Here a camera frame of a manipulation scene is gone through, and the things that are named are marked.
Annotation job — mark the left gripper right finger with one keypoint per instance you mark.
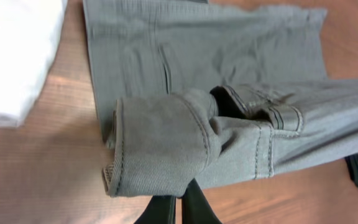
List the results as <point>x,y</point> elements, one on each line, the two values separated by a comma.
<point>195,207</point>

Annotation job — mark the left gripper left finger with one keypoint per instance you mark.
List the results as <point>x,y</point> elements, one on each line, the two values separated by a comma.
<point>160,210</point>

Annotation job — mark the folded beige shorts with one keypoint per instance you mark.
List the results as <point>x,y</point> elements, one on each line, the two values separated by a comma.
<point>29,37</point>

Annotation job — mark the grey shorts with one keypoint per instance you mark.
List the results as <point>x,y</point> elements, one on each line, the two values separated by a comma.
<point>187,90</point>

